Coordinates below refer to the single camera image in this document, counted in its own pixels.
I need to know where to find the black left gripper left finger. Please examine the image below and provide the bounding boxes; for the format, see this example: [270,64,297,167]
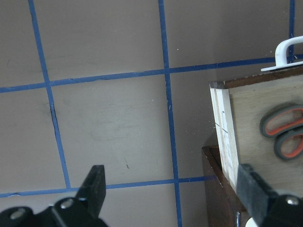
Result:
[76,165,106,218]

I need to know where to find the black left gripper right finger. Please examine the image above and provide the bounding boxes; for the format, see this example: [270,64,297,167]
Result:
[236,164,278,224]

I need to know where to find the grey orange handled scissors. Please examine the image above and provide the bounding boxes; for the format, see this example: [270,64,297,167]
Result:
[259,103,303,161]

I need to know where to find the wooden drawer with white handle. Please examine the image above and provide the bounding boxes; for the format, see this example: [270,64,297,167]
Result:
[210,36,303,195]

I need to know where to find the dark brown wooden drawer cabinet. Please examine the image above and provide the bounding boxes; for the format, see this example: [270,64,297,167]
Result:
[201,145,250,227]

